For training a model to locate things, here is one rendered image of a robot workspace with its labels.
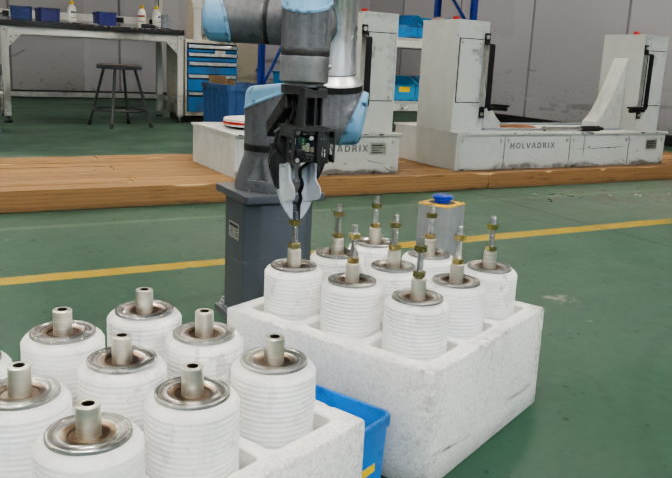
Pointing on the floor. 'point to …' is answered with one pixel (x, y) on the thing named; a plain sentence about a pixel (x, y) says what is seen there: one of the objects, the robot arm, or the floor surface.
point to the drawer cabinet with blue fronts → (203, 58)
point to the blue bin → (373, 433)
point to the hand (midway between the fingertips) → (294, 209)
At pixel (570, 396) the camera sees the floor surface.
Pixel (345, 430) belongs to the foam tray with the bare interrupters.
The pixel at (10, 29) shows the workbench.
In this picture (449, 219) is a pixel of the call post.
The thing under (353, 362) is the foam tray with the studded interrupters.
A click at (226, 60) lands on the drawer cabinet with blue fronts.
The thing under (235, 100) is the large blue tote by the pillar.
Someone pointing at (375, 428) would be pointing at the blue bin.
